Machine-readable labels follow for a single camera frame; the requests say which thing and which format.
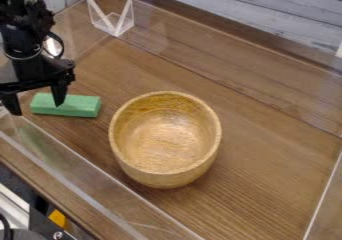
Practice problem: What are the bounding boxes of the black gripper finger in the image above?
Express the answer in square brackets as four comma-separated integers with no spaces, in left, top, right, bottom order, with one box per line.
[51,80,69,107]
[0,93,22,116]

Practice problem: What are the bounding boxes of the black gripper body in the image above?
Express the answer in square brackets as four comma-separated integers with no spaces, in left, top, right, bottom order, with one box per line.
[0,55,75,94]

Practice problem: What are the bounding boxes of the green rectangular block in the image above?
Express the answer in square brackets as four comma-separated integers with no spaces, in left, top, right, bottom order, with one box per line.
[30,93,102,118]

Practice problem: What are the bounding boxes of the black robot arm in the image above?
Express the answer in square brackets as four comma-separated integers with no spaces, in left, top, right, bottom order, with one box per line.
[0,0,75,116]

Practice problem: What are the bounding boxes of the brown wooden bowl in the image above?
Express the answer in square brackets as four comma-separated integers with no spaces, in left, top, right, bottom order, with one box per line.
[109,91,222,189]

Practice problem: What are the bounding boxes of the black device with yellow label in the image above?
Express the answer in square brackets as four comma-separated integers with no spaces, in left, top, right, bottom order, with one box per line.
[28,196,85,240]

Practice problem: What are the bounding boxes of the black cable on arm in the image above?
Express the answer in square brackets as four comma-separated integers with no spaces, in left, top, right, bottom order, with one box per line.
[43,32,67,60]

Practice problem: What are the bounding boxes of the clear acrylic tray wall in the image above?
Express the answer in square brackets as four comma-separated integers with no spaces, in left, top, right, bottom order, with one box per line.
[0,97,206,240]

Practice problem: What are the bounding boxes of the clear acrylic corner bracket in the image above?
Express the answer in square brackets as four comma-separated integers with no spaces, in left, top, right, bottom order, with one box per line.
[87,0,135,37]

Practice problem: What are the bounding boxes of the black cable bottom left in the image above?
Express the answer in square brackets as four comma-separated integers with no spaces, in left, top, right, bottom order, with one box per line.
[0,213,14,240]

